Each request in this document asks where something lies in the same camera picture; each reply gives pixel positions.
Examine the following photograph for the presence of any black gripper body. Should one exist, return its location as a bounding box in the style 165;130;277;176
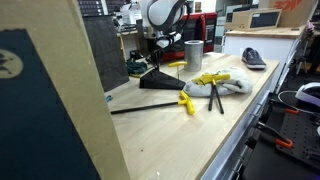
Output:
150;40;172;57

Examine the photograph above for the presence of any black wedge wrench stand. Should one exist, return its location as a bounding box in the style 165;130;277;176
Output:
139;68;187;91

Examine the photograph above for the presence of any grey metal counter base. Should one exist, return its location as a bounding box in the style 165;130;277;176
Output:
199;66;282;180

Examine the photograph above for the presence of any grey metal cylinder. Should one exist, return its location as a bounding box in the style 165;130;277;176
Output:
183;39;205;73

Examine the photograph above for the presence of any black mesh panel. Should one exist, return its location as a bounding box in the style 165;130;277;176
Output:
82;14;130;93

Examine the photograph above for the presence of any white background machine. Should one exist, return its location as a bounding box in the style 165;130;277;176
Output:
119;1;143;26

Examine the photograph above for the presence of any red black microwave oven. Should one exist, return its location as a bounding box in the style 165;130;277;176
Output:
135;12;218;64

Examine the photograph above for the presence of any large brown cardboard box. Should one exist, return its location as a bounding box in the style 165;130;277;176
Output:
0;0;131;180

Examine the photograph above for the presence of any grey cloth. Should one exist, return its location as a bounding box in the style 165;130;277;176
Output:
182;66;254;98

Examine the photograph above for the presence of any black drawer rack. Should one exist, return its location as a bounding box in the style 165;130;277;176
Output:
75;0;105;18

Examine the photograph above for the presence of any cardboard box with black panel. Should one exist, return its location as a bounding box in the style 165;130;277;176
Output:
230;8;283;32

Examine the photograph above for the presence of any grey sneaker shoe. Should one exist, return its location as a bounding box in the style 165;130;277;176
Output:
241;47;268;70

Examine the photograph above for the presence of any white cabinet with wooden top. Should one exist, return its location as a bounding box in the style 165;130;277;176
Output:
223;25;306;93

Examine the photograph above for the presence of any cardboard box with red print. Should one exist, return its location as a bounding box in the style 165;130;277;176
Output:
264;0;318;28

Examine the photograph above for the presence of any white robot device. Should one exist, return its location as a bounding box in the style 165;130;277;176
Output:
294;82;320;108

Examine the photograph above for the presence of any black pegboard plate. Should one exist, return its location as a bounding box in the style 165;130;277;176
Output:
275;108;320;171

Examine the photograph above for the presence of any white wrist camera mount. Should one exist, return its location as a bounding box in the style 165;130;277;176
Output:
155;31;183;50

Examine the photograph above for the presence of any small yellow handle piece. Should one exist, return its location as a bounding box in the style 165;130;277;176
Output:
167;60;189;81

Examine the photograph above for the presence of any teal coiled cable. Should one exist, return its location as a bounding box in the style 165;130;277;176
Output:
125;58;149;77

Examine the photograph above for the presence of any long yellow T-handle hex wrench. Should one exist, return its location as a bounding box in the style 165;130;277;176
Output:
110;90;196;117

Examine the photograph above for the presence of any white cable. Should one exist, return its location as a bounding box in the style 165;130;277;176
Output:
277;89;301;111

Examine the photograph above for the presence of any orange handled black clamp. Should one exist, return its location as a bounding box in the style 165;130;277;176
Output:
256;121;294;150
269;99;301;116

